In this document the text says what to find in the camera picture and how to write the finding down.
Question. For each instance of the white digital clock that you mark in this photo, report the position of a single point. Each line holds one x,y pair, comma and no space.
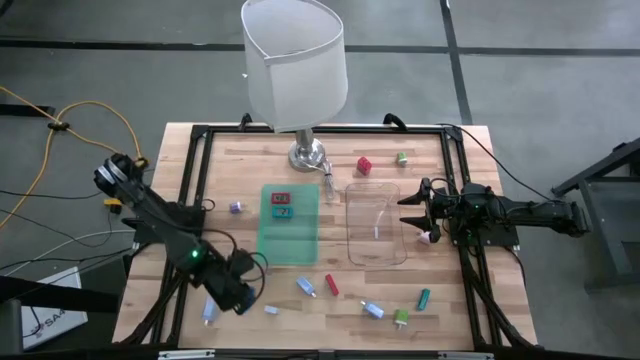
271,309

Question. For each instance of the clear plastic bin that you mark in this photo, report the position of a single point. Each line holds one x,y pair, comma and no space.
372,200

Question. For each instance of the green translucent plastic bin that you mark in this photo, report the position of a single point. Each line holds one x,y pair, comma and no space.
295,240

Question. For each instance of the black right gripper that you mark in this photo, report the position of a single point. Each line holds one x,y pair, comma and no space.
445,210

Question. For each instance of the table lamp white shade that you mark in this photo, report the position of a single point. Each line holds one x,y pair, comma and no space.
295,75

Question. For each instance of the black aluminium table frame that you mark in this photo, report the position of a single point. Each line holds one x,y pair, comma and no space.
325,129

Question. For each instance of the black beam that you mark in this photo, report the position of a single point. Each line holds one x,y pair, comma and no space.
60,297

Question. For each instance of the dark metal side table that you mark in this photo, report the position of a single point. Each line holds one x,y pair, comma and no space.
600,170

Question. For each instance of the purple wall charger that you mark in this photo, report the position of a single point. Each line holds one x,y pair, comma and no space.
235,207

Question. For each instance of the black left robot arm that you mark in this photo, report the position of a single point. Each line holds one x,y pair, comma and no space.
150,210

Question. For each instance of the red wall charger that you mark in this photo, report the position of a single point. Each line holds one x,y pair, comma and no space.
364,166

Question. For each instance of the black floor bar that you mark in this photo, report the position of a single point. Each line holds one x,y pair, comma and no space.
25,110

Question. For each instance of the white printed sign board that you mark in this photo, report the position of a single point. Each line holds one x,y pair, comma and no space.
55,325

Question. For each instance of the silver metal bracket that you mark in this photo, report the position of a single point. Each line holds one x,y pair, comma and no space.
465,356
185,355

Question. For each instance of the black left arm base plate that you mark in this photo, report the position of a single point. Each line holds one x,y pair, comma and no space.
137,232

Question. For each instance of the teal digital clock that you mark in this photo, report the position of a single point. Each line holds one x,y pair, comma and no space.
423,299
282,212

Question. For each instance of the grey post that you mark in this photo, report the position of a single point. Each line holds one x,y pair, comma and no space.
10,330

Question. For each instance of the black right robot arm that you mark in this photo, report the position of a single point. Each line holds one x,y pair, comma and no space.
540,212

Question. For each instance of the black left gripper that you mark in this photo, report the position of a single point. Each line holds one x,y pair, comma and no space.
225,282

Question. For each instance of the green wall charger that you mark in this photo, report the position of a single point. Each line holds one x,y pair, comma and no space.
400,316
402,159

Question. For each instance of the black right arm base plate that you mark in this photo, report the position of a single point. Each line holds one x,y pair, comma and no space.
495,240

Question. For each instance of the light blue wall charger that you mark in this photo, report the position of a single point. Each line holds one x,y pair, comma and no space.
210,311
374,310
305,285

